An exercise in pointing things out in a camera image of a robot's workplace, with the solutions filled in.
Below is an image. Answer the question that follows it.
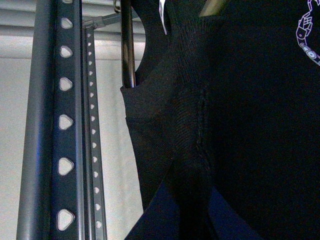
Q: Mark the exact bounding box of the grey perforated rack post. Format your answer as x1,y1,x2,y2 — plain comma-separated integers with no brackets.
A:
16,0,91,240

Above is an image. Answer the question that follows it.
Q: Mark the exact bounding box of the black printed t-shirt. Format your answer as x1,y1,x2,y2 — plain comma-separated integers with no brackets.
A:
121,0,320,240

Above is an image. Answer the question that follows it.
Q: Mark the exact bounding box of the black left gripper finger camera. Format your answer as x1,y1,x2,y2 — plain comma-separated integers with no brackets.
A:
123,183,208,240

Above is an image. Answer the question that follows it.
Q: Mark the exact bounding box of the rear perforated rack post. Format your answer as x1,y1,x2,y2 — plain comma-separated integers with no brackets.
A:
82,20,108,240

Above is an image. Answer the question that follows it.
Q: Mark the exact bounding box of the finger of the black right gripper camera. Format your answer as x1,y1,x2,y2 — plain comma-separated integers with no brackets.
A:
208,187,263,240

